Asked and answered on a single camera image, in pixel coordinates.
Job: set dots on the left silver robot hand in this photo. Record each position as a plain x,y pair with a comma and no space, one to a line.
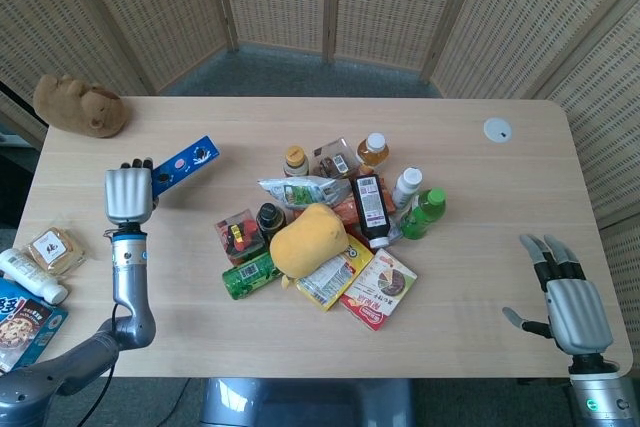
127,194

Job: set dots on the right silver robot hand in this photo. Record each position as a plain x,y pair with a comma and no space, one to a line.
577,319

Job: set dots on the blue pink Oreo box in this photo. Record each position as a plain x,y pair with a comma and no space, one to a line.
187,167

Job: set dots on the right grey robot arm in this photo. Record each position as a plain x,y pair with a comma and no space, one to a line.
600,399

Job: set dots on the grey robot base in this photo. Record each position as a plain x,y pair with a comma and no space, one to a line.
305,402

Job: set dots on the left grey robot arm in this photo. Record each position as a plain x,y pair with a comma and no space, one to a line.
127,287

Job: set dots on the wrapped sandwich bread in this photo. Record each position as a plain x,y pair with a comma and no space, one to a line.
55,249

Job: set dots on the brown plush animal toy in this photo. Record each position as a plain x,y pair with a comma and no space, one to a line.
80,107

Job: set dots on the clear pack red contents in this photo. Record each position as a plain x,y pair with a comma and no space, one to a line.
240,239

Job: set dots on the small white labelled bottle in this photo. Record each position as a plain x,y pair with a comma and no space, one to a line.
30,272

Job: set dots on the dark soda bottle black cap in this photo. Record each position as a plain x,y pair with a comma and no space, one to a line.
270,219

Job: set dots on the blue cookie box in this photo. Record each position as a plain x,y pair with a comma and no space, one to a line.
25,332

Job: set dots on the brown bottle yellow lid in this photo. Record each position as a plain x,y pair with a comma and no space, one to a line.
296,162

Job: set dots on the silver green snack bag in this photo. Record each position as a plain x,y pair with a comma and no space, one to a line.
300,192

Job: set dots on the green bottle green cap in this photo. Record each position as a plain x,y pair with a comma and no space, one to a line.
422,217

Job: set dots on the yellow mango plush toy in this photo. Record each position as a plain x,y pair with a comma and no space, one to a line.
307,242

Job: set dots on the clear plastic wrapper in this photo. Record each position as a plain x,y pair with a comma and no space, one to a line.
397,231

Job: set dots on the red white biscuit box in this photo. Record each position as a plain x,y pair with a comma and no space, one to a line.
377,292

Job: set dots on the clear box brown snack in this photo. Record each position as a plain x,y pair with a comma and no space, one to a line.
335,159

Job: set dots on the orange snack package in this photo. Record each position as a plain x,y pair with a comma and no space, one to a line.
346,212

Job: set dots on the yellow snack bag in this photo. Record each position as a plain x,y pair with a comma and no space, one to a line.
332,279

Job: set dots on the dark bottle purple label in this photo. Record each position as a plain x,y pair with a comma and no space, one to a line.
371,207

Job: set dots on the orange juice bottle white cap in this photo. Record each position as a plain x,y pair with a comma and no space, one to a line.
372,152

